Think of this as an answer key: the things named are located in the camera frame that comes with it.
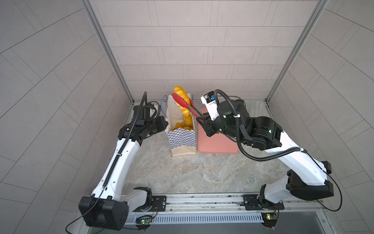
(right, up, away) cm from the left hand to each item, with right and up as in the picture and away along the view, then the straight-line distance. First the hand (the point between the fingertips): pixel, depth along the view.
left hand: (171, 120), depth 73 cm
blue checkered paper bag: (+5, -11, +5) cm, 13 cm away
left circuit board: (-11, -44, -9) cm, 47 cm away
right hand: (+13, +2, -17) cm, 22 cm away
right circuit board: (+47, -46, -5) cm, 66 cm away
